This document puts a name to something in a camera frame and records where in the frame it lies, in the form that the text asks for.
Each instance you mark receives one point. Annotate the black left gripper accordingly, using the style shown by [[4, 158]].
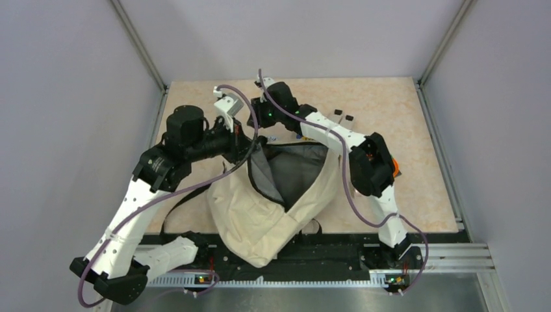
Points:
[[238, 143]]

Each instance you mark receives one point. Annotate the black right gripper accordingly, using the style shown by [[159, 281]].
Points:
[[260, 104]]

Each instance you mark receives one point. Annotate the cream canvas backpack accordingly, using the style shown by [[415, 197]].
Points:
[[260, 207]]

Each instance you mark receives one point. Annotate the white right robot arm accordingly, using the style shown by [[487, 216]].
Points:
[[367, 165]]

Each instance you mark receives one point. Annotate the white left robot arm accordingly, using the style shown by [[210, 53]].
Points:
[[114, 267]]

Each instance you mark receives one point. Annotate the blue illustrated book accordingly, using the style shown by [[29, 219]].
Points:
[[270, 139]]

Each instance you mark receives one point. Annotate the orange curved toy track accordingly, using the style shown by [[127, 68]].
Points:
[[396, 171]]

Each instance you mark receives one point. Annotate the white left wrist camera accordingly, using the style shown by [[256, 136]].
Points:
[[229, 103]]

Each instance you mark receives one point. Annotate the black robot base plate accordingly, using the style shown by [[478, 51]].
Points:
[[309, 257]]

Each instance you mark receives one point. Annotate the aluminium frame rail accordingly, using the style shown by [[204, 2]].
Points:
[[147, 62]]

